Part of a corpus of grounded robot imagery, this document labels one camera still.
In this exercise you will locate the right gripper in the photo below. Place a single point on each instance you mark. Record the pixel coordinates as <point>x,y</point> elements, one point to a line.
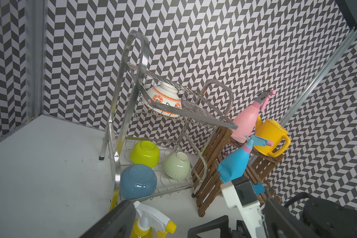
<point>221,223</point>

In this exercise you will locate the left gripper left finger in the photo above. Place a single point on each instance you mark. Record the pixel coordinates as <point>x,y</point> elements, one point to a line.
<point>118,223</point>

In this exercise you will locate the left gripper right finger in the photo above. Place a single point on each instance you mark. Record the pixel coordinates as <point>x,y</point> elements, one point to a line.
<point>279,223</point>

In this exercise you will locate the blue spray bottle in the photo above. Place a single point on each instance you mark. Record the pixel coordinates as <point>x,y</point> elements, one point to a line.
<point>235,164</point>

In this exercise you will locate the yellow watering can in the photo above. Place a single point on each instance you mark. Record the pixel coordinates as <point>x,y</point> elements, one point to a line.
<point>273,131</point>

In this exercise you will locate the pink spray bottle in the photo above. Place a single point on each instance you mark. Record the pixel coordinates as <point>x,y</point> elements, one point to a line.
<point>247,118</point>

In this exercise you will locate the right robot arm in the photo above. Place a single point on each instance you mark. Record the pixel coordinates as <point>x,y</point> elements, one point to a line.
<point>303,216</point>

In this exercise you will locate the yellow spray bottle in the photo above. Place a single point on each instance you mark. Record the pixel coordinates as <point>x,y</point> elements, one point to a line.
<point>151,220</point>

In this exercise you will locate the blue bowl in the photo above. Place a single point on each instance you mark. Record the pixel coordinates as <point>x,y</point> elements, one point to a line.
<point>137,181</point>

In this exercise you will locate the pale green bowl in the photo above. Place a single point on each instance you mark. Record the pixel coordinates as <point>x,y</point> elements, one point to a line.
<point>177,165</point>

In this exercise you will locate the lime green bowl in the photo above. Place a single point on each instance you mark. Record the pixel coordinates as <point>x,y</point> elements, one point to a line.
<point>145,153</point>

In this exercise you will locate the metal dish rack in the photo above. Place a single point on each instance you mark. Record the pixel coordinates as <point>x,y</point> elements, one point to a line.
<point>134,62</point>

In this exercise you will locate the white orange patterned bowl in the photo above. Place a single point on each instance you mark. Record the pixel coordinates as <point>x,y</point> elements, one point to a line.
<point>165,94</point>

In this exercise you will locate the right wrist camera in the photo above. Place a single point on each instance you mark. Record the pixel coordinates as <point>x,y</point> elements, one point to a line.
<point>239,193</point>

